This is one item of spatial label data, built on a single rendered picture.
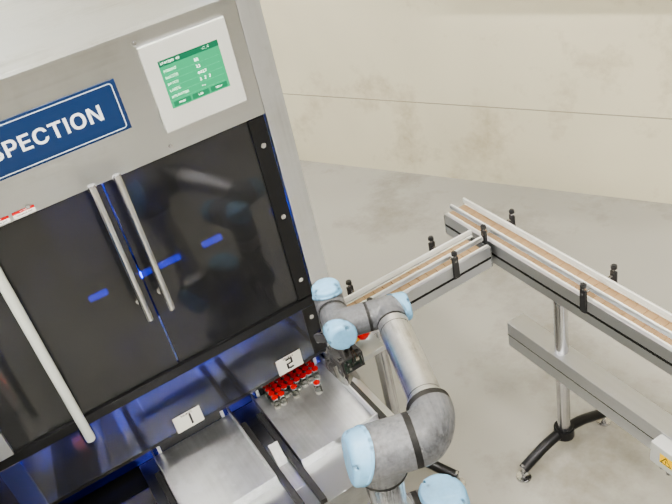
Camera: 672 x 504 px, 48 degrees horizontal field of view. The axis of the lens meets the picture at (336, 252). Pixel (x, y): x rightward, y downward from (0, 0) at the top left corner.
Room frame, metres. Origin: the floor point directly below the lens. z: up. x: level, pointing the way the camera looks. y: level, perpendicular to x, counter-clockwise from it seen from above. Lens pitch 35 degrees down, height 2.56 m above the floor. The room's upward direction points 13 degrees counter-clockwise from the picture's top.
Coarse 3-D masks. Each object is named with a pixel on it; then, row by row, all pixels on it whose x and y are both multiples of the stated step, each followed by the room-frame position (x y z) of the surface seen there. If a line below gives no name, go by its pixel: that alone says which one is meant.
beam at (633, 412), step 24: (528, 336) 2.08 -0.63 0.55; (552, 336) 2.05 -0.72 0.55; (552, 360) 1.96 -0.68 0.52; (576, 360) 1.90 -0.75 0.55; (576, 384) 1.85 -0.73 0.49; (600, 384) 1.77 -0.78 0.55; (624, 384) 1.75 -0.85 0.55; (600, 408) 1.75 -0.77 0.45; (624, 408) 1.66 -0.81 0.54; (648, 408) 1.62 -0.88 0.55; (648, 432) 1.57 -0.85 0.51
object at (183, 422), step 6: (192, 408) 1.60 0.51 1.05; (198, 408) 1.60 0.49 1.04; (186, 414) 1.59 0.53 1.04; (192, 414) 1.59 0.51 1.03; (198, 414) 1.60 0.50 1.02; (174, 420) 1.57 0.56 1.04; (180, 420) 1.58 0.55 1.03; (186, 420) 1.58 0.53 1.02; (198, 420) 1.60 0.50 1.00; (180, 426) 1.57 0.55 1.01; (186, 426) 1.58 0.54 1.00; (180, 432) 1.57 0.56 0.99
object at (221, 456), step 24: (216, 432) 1.65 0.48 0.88; (240, 432) 1.62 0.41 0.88; (168, 456) 1.60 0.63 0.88; (192, 456) 1.57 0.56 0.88; (216, 456) 1.55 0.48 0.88; (240, 456) 1.53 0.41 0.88; (168, 480) 1.50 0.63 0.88; (192, 480) 1.48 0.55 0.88; (216, 480) 1.46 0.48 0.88; (240, 480) 1.44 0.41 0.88; (264, 480) 1.42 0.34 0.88
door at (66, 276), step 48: (0, 240) 1.51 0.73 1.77; (48, 240) 1.55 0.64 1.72; (96, 240) 1.59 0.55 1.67; (48, 288) 1.53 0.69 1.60; (96, 288) 1.57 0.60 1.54; (144, 288) 1.61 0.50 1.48; (0, 336) 1.47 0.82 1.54; (48, 336) 1.51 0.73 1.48; (96, 336) 1.55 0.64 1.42; (144, 336) 1.59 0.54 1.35; (0, 384) 1.45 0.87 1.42; (48, 384) 1.48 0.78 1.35; (96, 384) 1.53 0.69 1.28; (48, 432) 1.46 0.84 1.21
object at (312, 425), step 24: (312, 384) 1.75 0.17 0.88; (336, 384) 1.73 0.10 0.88; (264, 408) 1.70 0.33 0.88; (288, 408) 1.67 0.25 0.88; (312, 408) 1.65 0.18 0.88; (336, 408) 1.63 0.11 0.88; (360, 408) 1.60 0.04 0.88; (288, 432) 1.58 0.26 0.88; (312, 432) 1.56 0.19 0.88; (336, 432) 1.53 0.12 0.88; (312, 456) 1.45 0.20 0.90
